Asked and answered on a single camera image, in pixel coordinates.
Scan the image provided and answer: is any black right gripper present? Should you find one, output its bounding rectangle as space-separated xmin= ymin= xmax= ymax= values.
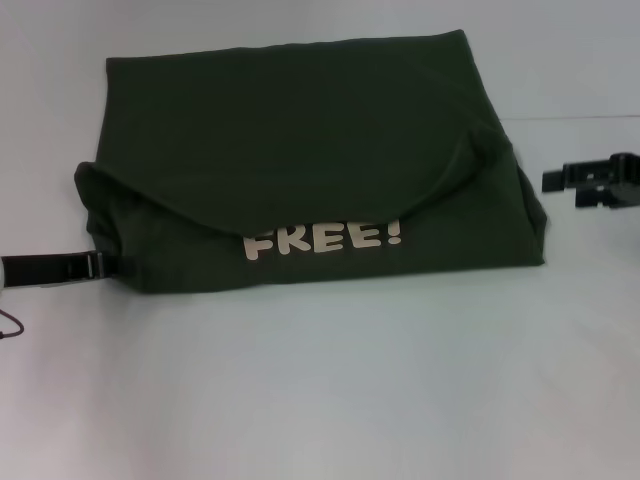
xmin=541 ymin=152 xmax=640 ymax=211

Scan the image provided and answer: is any dark green shirt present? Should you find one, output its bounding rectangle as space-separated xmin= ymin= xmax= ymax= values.
xmin=73 ymin=28 xmax=549 ymax=297

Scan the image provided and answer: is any left gripper cable with plug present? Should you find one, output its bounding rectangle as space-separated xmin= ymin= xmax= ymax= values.
xmin=0 ymin=308 xmax=26 ymax=342

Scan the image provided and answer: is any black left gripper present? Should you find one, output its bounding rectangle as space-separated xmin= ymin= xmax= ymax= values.
xmin=1 ymin=251 xmax=137 ymax=290

